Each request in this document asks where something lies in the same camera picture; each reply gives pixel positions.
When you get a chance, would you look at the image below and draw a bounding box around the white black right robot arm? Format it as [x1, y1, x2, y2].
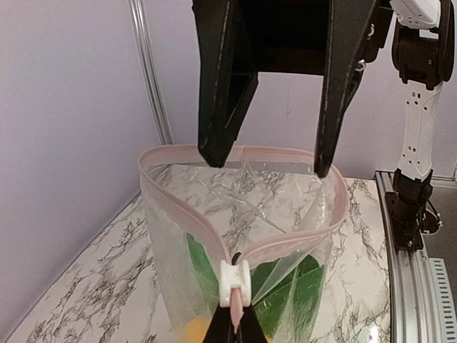
[192, 0, 455, 252]

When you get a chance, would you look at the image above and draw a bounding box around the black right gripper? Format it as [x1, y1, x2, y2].
[192, 1, 391, 179]

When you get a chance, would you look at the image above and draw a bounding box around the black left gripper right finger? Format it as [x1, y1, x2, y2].
[235, 305, 268, 343]

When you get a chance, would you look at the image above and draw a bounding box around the clear zip top bag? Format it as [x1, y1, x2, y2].
[138, 144, 349, 342]

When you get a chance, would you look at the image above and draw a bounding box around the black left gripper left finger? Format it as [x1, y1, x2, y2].
[203, 306, 237, 343]

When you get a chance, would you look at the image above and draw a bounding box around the aluminium front rail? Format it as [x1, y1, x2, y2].
[375, 171, 456, 342]

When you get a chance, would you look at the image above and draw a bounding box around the orange yellow mango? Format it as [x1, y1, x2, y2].
[179, 317, 210, 343]

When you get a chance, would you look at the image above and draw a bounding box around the green white bok choy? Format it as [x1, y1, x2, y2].
[186, 234, 325, 342]

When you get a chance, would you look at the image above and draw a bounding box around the right aluminium frame post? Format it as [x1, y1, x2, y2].
[129, 0, 174, 144]

